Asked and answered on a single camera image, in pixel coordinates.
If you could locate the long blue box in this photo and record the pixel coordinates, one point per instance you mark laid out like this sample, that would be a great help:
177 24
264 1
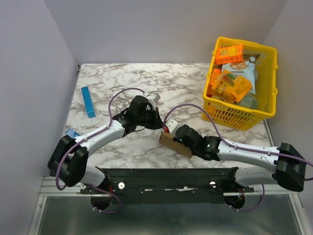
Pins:
88 102

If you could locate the light blue snack bag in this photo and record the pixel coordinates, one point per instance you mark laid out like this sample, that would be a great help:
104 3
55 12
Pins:
245 68

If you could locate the small blue box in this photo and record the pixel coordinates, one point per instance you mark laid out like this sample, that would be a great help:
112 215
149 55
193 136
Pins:
72 133

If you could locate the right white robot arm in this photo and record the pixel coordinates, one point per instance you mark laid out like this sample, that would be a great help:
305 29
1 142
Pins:
282 165

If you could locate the small orange packet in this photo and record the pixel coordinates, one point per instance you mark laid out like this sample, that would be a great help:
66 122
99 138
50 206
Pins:
214 73

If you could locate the green textured pouch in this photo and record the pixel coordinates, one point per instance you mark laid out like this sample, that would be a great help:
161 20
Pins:
248 101

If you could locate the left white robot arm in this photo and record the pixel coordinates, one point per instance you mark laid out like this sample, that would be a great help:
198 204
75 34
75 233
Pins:
69 159

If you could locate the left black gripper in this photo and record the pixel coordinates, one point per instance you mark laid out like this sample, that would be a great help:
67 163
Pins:
157 123

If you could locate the orange snack box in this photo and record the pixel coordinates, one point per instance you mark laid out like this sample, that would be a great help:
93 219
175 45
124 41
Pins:
227 55

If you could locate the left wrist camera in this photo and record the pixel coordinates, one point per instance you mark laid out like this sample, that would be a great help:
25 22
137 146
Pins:
152 98

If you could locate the brown cardboard box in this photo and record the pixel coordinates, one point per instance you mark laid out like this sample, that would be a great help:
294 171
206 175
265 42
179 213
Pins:
167 140

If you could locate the yellow plastic basket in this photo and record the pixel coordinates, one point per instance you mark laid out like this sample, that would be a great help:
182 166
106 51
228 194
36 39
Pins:
242 118

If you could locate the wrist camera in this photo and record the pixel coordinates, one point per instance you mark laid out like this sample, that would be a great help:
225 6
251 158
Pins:
172 126
152 98

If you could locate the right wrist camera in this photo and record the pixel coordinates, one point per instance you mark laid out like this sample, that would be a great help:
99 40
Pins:
172 126

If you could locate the orange mango snack bag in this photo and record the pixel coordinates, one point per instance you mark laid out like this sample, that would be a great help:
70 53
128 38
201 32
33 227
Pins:
229 86

